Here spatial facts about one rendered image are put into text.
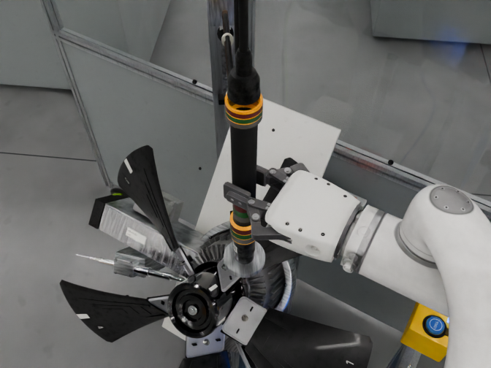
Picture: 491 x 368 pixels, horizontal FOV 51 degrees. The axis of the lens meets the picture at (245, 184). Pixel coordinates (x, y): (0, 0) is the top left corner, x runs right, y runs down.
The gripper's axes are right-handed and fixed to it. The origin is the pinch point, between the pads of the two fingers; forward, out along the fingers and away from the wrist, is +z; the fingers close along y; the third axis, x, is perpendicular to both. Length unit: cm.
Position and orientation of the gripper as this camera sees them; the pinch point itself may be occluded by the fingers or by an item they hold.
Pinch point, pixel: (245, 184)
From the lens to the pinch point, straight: 70.0
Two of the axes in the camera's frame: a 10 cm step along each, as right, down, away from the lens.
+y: 5.1, -6.8, 5.3
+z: -8.6, -4.0, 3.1
